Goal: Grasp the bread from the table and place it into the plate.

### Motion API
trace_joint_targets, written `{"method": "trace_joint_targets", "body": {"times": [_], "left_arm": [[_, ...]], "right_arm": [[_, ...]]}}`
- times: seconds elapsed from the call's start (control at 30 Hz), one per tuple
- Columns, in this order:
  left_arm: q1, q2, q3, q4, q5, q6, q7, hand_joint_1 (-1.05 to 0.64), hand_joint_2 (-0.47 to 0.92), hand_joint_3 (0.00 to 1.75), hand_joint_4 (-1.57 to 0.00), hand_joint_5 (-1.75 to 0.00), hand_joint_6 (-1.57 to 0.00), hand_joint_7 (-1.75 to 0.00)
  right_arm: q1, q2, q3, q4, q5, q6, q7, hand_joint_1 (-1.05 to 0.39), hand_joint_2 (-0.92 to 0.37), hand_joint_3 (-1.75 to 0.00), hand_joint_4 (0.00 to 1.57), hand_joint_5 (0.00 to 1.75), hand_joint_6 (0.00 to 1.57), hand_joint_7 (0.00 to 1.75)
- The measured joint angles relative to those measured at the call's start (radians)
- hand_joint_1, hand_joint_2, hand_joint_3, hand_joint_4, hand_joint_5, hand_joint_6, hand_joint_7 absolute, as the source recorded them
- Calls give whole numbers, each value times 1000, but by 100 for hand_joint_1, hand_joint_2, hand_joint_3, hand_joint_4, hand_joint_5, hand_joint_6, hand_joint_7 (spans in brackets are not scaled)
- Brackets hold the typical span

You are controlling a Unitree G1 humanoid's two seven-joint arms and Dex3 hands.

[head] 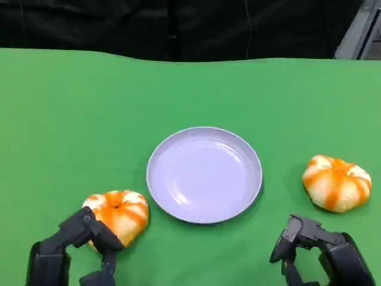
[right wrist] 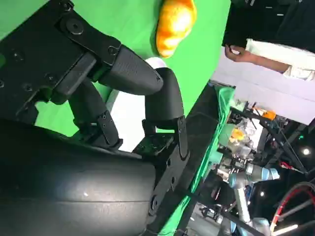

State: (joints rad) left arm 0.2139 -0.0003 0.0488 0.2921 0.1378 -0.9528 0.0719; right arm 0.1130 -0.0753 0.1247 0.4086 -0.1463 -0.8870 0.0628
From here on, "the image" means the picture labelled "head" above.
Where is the black backdrop curtain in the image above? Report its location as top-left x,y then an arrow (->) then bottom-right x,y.
0,0 -> 367,63

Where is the green table cloth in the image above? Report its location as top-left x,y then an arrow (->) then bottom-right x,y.
0,47 -> 381,286

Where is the orange and white bread roll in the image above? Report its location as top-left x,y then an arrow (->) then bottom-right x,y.
82,189 -> 149,253
302,154 -> 373,214

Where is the grey metal frame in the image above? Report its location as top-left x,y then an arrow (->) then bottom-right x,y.
333,0 -> 381,61

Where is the lilac plate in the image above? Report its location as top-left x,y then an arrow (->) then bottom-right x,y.
145,126 -> 264,225

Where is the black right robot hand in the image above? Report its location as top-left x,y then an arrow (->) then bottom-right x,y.
268,213 -> 376,286

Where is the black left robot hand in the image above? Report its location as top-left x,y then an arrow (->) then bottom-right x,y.
26,205 -> 124,286

